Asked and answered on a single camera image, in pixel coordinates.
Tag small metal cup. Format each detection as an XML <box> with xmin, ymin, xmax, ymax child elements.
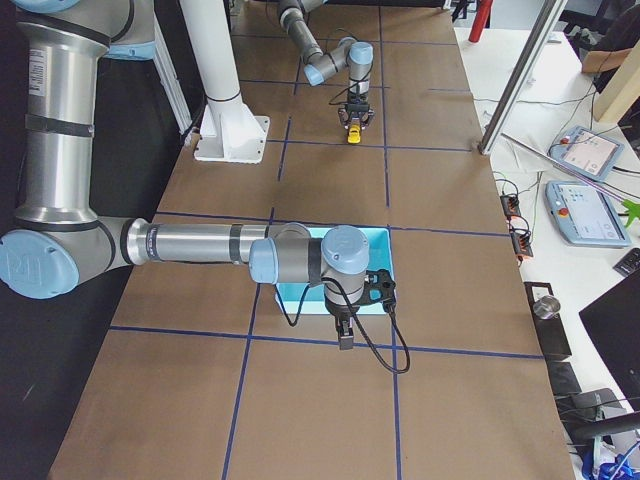
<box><xmin>532</xmin><ymin>295</ymin><xmax>561</xmax><ymax>320</ymax></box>

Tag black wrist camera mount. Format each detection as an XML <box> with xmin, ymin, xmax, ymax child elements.
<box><xmin>362</xmin><ymin>269</ymin><xmax>396</xmax><ymax>311</ymax></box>

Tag far teach pendant tablet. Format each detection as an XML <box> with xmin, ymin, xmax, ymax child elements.
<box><xmin>548</xmin><ymin>126</ymin><xmax>623</xmax><ymax>181</ymax></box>

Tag teach pendant tablet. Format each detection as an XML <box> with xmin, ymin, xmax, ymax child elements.
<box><xmin>545</xmin><ymin>181</ymin><xmax>631</xmax><ymax>248</ymax></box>
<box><xmin>548</xmin><ymin>126</ymin><xmax>623</xmax><ymax>181</ymax></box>

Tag aluminium frame post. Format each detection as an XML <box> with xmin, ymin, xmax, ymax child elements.
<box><xmin>478</xmin><ymin>0</ymin><xmax>567</xmax><ymax>155</ymax></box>

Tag near teach pendant tablet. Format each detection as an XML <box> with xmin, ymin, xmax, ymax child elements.
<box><xmin>545</xmin><ymin>181</ymin><xmax>631</xmax><ymax>248</ymax></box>

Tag red cylinder bottle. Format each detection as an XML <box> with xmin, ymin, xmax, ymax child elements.
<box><xmin>468</xmin><ymin>0</ymin><xmax>493</xmax><ymax>43</ymax></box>

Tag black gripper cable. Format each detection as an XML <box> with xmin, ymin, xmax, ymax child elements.
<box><xmin>277</xmin><ymin>269</ymin><xmax>411</xmax><ymax>374</ymax></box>

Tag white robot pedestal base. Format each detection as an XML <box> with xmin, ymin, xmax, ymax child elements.
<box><xmin>180</xmin><ymin>0</ymin><xmax>270</xmax><ymax>164</ymax></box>

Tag metal rod green tip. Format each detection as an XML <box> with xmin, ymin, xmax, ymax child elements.
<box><xmin>501</xmin><ymin>133</ymin><xmax>639</xmax><ymax>227</ymax></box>

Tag yellow beetle toy car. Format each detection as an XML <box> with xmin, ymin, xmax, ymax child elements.
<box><xmin>347</xmin><ymin>122</ymin><xmax>361</xmax><ymax>145</ymax></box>

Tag turquoise plastic bin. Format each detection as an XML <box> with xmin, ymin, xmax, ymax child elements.
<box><xmin>275</xmin><ymin>227</ymin><xmax>395</xmax><ymax>318</ymax></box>

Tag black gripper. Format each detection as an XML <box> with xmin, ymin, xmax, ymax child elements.
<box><xmin>337</xmin><ymin>102</ymin><xmax>375</xmax><ymax>130</ymax></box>
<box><xmin>325</xmin><ymin>302</ymin><xmax>359</xmax><ymax>350</ymax></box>

